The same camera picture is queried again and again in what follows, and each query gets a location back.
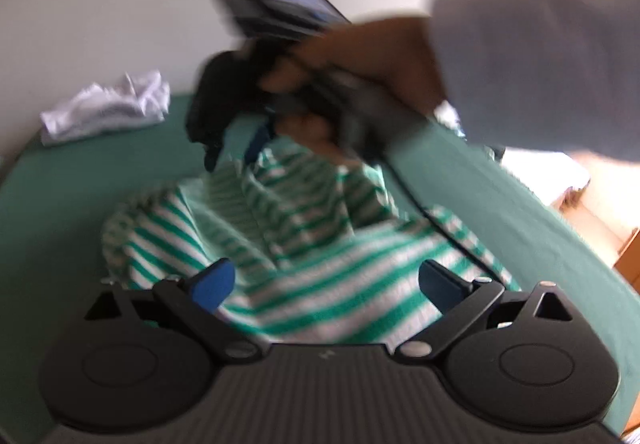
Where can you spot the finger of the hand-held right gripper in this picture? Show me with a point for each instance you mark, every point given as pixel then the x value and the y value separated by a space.
pixel 259 142
pixel 212 159

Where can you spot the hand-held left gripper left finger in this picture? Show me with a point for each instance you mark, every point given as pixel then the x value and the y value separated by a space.
pixel 212 285

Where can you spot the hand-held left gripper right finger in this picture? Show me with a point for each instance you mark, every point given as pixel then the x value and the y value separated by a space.
pixel 440 285

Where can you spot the green white striped shirt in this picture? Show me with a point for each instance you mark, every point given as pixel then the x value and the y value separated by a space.
pixel 310 244

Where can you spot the white clothes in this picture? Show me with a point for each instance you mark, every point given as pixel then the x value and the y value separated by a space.
pixel 105 107

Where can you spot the person's right hand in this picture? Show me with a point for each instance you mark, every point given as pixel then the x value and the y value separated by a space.
pixel 390 54

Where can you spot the white desk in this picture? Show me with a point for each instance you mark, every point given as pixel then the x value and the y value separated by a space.
pixel 545 174

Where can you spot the wooden bed frame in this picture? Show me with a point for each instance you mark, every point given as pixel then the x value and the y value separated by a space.
pixel 630 264

